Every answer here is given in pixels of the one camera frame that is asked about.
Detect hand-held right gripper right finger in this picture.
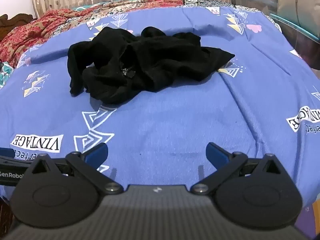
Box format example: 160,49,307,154
190,142,285,195

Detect purple clothing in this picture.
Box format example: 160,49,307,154
301,197,320,233

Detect blue printed bed sheet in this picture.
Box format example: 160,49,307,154
0,4,320,207

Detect black pants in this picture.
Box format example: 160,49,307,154
67,26,236,105

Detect red floral blanket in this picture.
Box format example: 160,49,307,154
0,0,110,68

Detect teal patterned pillow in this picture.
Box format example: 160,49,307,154
0,62,14,89

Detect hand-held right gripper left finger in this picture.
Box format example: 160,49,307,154
29,142,123,195

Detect teal-edged dark furniture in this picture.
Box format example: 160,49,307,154
269,12,320,74

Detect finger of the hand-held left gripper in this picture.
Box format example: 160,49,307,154
0,148,33,167

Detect carved wooden headboard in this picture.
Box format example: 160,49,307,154
0,13,35,43

